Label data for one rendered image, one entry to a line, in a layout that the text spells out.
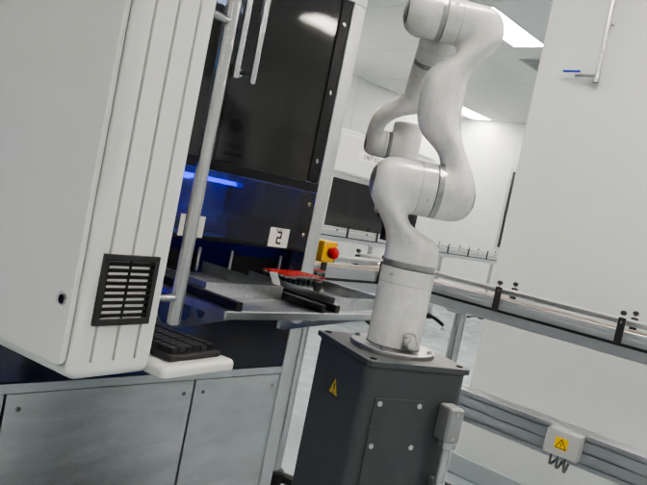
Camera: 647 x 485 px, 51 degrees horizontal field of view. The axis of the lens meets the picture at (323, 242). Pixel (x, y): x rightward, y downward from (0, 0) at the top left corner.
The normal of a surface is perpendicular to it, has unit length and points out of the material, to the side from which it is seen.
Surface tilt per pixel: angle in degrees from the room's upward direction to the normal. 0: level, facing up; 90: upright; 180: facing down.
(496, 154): 90
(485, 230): 90
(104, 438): 90
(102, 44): 90
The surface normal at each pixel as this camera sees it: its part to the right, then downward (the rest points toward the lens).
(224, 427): 0.73, 0.18
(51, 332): -0.54, -0.07
